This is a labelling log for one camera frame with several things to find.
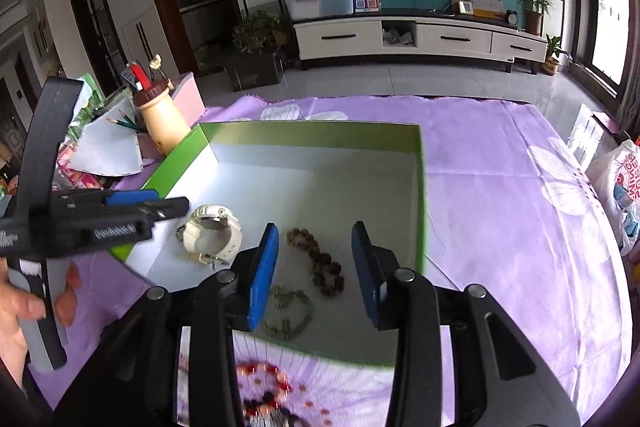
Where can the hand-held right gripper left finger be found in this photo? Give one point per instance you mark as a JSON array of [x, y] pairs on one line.
[[262, 279]]

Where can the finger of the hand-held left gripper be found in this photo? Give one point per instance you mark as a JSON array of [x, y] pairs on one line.
[[132, 199], [170, 219]]

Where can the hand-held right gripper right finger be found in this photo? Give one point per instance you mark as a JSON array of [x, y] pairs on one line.
[[364, 277]]

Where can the white wristwatch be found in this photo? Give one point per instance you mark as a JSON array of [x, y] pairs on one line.
[[197, 237]]

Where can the green cardboard box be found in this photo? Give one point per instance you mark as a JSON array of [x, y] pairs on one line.
[[310, 187]]

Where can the person's left hand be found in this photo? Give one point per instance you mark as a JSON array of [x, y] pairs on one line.
[[15, 307]]

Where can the white paper sheet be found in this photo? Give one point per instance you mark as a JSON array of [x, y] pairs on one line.
[[105, 147]]

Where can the green pencil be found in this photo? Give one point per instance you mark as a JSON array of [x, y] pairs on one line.
[[125, 124]]

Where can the bottle-shaped pen holder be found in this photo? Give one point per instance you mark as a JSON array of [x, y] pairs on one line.
[[162, 122]]

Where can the green printed carton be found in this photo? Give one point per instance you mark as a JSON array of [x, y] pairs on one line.
[[87, 107]]

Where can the pink box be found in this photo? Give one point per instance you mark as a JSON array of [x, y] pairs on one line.
[[187, 99]]

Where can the purple floral tablecloth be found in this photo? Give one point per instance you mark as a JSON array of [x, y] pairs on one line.
[[500, 207]]

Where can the large potted plant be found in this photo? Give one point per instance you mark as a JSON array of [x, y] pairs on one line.
[[255, 37]]

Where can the white television cabinet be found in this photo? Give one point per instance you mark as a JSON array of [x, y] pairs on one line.
[[350, 38]]

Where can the clear plastic storage box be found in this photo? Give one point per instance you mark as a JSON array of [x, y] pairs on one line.
[[320, 2]]

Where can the white plastic bag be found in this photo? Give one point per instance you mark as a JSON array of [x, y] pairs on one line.
[[615, 177]]

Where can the small potted plant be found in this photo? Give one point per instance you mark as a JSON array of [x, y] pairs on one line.
[[551, 64]]

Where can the white desk calendar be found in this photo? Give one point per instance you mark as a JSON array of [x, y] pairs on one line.
[[485, 4]]

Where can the small black alarm clock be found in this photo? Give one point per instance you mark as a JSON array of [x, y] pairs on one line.
[[512, 18]]

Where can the tall potted plant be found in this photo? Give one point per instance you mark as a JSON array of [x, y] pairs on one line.
[[534, 22]]

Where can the window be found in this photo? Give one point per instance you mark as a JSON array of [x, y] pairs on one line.
[[607, 7]]

